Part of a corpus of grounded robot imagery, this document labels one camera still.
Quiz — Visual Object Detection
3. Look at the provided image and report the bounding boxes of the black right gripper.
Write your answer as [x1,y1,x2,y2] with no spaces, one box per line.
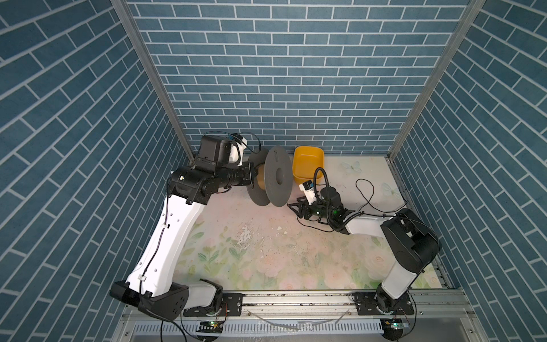
[288,195,333,221]

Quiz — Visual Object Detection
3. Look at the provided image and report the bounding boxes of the black thin cable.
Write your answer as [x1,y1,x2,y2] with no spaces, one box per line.
[287,178,407,234]

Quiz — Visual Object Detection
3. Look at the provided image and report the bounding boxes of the grey perforated cable spool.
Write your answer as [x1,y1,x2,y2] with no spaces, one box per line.
[246,146,293,207]

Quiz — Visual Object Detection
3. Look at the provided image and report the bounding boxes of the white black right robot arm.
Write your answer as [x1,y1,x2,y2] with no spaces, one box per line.
[287,186,441,314]

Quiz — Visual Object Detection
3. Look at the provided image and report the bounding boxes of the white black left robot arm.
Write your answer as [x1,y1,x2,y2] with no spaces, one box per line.
[110,162,257,322]

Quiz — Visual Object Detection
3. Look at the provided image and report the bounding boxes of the yellow plastic bin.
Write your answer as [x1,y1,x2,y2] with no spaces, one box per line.
[293,146,325,184]

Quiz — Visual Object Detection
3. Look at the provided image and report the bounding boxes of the right green circuit board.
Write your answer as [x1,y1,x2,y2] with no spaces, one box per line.
[380,319,410,341]

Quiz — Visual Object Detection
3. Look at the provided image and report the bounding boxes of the green circuit board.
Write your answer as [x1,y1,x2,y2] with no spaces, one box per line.
[196,321,224,335]
[380,319,410,341]

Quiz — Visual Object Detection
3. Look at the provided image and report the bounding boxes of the left green circuit board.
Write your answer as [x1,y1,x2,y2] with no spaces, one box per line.
[196,321,224,335]

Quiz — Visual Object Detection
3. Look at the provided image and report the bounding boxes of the black corrugated cable conduit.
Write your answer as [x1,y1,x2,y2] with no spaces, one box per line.
[313,166,364,234]

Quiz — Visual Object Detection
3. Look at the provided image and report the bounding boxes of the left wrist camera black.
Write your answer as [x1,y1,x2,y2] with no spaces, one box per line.
[195,133,247,173]

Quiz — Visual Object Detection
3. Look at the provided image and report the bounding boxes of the aluminium corner post left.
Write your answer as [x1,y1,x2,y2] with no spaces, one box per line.
[111,0,194,162]

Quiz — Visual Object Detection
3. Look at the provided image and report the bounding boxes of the aluminium corner post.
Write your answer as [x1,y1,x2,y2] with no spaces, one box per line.
[111,0,194,162]
[387,0,486,162]

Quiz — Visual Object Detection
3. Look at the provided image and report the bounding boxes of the aluminium corner post right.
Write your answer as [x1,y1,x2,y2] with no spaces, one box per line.
[387,0,486,162]

